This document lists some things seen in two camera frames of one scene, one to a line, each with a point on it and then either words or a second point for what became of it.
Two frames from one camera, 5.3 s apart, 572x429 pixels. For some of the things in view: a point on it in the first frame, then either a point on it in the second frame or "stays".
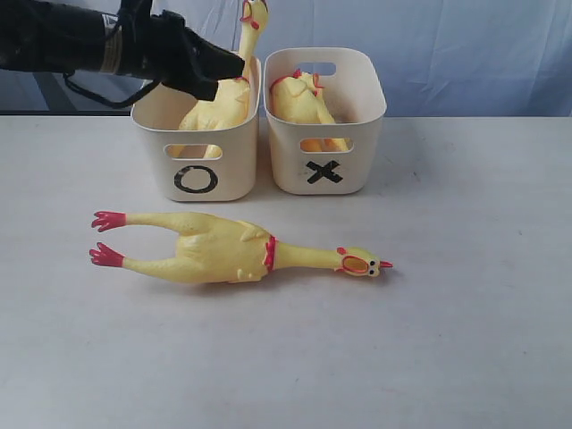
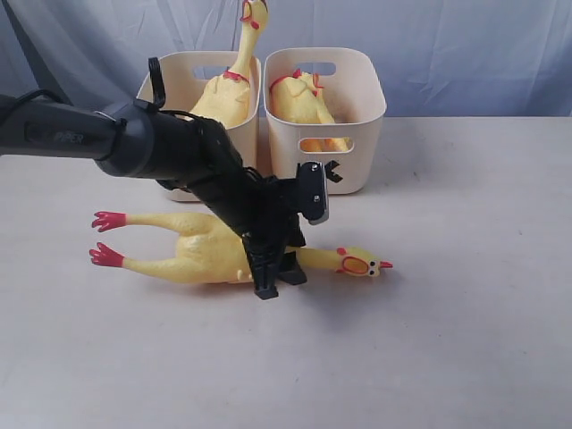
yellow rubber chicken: [217, 250] stays
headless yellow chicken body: [295, 98] stays
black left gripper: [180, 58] -> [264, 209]
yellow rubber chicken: [231, 106] stays
